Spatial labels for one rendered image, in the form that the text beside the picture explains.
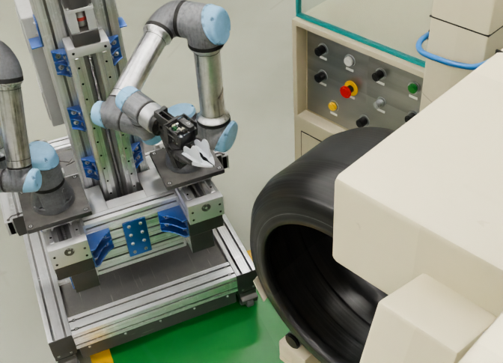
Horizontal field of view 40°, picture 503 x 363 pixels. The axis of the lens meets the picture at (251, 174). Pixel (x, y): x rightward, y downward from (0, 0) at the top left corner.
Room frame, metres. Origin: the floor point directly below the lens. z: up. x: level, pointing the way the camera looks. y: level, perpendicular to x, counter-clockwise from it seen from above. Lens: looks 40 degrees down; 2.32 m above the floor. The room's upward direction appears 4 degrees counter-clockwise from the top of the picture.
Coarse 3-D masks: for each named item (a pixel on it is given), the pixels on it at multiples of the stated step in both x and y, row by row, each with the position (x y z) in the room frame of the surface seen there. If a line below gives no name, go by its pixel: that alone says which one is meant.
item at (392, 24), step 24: (312, 0) 1.95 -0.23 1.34; (336, 0) 1.89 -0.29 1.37; (360, 0) 1.82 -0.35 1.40; (384, 0) 1.76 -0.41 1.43; (408, 0) 1.70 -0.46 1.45; (432, 0) 1.65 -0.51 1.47; (336, 24) 1.88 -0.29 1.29; (360, 24) 1.82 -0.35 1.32; (384, 24) 1.76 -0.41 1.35; (408, 24) 1.70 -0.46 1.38; (384, 48) 1.74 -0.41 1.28; (408, 48) 1.69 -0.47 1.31
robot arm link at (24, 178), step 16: (0, 48) 1.81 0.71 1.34; (0, 64) 1.77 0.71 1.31; (16, 64) 1.80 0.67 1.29; (0, 80) 1.75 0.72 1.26; (16, 80) 1.77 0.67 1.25; (0, 96) 1.75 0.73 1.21; (16, 96) 1.75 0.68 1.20; (0, 112) 1.73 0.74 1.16; (16, 112) 1.73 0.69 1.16; (16, 128) 1.71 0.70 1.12; (16, 144) 1.69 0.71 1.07; (16, 160) 1.67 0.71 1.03; (0, 176) 1.66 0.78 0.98; (16, 176) 1.65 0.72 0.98; (32, 176) 1.65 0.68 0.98
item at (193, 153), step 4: (184, 148) 1.40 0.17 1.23; (188, 148) 1.40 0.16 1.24; (192, 148) 1.38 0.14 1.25; (196, 148) 1.37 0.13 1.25; (184, 152) 1.40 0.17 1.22; (188, 152) 1.40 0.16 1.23; (192, 152) 1.38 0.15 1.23; (196, 152) 1.37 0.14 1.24; (188, 156) 1.39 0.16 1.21; (192, 156) 1.38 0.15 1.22; (196, 156) 1.37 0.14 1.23; (200, 156) 1.37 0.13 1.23; (192, 160) 1.38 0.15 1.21; (196, 160) 1.37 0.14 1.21; (200, 160) 1.37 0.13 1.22; (192, 164) 1.37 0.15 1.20; (196, 164) 1.37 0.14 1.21; (200, 164) 1.36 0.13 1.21; (204, 164) 1.36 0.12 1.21; (208, 164) 1.36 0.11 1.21
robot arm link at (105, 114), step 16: (176, 0) 1.98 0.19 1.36; (160, 16) 1.94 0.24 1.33; (144, 32) 1.91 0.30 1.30; (160, 32) 1.90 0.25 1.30; (144, 48) 1.85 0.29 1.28; (160, 48) 1.87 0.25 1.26; (128, 64) 1.80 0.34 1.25; (144, 64) 1.80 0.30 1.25; (128, 80) 1.75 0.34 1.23; (144, 80) 1.78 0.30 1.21; (112, 96) 1.70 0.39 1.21; (96, 112) 1.66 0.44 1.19; (112, 112) 1.65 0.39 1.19; (112, 128) 1.63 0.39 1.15
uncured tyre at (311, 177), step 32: (384, 128) 1.14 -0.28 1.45; (320, 160) 1.06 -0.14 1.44; (352, 160) 1.03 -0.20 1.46; (288, 192) 1.02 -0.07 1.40; (320, 192) 0.97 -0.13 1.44; (256, 224) 1.07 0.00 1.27; (288, 224) 1.20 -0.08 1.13; (320, 224) 0.93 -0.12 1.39; (256, 256) 1.07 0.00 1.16; (288, 256) 1.17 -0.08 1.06; (320, 256) 1.20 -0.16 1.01; (288, 288) 1.11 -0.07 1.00; (320, 288) 1.13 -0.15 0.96; (352, 288) 1.15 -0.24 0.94; (288, 320) 1.00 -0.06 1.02; (320, 320) 1.05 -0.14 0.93; (352, 320) 1.06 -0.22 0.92; (320, 352) 0.93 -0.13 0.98; (352, 352) 0.97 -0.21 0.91
